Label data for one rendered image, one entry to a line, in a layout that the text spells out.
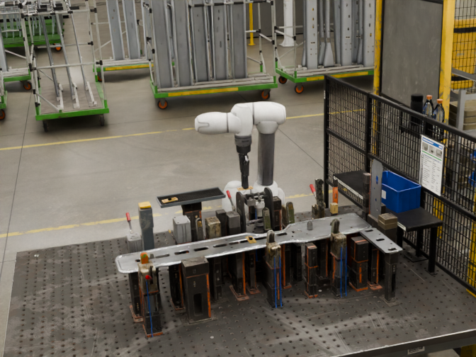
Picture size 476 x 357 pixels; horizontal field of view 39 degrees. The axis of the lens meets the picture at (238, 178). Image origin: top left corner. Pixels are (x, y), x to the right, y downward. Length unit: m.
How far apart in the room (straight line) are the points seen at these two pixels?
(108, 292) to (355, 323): 1.35
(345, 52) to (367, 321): 8.38
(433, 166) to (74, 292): 2.07
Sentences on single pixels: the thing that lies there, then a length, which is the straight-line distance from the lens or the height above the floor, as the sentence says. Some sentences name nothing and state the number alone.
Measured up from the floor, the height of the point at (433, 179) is 1.23.
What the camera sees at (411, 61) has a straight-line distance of 5.81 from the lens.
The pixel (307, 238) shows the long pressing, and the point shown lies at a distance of 3.55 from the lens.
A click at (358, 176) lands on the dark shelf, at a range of 4.33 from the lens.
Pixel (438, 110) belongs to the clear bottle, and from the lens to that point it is 3.80.
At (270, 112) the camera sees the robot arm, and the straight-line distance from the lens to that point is 3.91.
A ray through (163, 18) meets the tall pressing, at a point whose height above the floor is 1.34.
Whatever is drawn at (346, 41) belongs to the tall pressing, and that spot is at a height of 0.71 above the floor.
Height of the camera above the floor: 2.55
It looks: 21 degrees down
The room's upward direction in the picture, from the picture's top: 2 degrees counter-clockwise
